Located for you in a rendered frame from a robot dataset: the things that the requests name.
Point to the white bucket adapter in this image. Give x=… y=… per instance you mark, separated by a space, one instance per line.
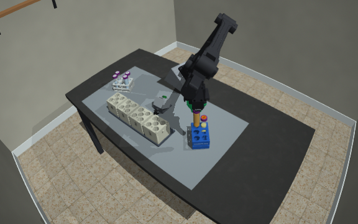
x=159 y=129
x=127 y=108
x=114 y=101
x=139 y=117

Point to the blue sample rack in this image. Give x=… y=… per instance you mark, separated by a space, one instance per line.
x=202 y=137

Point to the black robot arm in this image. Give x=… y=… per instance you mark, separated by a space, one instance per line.
x=205 y=65

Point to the white tube rack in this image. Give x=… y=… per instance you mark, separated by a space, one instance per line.
x=122 y=87

